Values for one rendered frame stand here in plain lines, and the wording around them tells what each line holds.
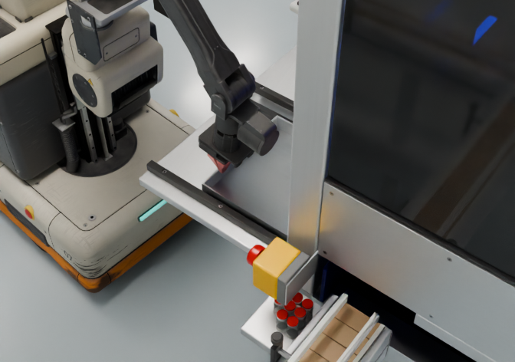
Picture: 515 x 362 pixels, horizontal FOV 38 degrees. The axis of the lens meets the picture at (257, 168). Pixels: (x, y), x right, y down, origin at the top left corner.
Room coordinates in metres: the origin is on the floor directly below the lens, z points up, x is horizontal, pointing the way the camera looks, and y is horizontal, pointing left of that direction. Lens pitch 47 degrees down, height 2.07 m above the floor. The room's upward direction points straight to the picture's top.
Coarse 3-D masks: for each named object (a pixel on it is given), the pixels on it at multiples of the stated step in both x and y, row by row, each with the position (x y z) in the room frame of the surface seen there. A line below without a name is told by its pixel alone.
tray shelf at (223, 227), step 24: (264, 72) 1.41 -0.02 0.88; (288, 72) 1.41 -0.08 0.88; (288, 96) 1.33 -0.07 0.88; (192, 144) 1.17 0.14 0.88; (168, 168) 1.09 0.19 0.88; (192, 168) 1.09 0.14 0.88; (216, 168) 1.09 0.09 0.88; (168, 192) 1.03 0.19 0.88; (192, 216) 0.97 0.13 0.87; (216, 216) 0.96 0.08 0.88; (240, 240) 0.90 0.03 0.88
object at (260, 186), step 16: (288, 128) 1.20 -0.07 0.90; (288, 144) 1.16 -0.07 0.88; (256, 160) 1.11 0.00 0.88; (272, 160) 1.11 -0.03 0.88; (288, 160) 1.11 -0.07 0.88; (224, 176) 1.07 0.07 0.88; (240, 176) 1.07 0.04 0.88; (256, 176) 1.07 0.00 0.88; (272, 176) 1.07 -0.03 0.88; (288, 176) 1.07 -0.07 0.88; (208, 192) 1.01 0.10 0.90; (224, 192) 1.02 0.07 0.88; (240, 192) 1.02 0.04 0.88; (256, 192) 1.02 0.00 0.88; (272, 192) 1.02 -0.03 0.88; (288, 192) 1.02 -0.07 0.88; (240, 208) 0.96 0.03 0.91; (256, 208) 0.98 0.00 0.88; (272, 208) 0.98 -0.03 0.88; (288, 208) 0.98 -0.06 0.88; (272, 224) 0.94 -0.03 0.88
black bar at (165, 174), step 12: (156, 168) 1.08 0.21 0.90; (168, 180) 1.05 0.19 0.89; (180, 180) 1.04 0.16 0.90; (192, 192) 1.01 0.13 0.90; (204, 192) 1.01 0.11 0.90; (204, 204) 0.99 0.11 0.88; (216, 204) 0.98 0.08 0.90; (228, 216) 0.95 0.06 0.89; (240, 216) 0.94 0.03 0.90; (252, 228) 0.91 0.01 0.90; (264, 240) 0.89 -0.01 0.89
